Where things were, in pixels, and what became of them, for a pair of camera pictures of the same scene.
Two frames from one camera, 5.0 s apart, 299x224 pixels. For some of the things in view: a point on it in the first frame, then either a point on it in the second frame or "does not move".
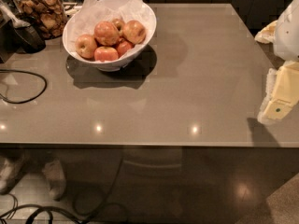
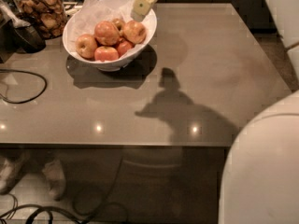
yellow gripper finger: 282,91 -> 144,0
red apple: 106,33 does not move
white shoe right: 55,178 does not move
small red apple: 122,47 does not move
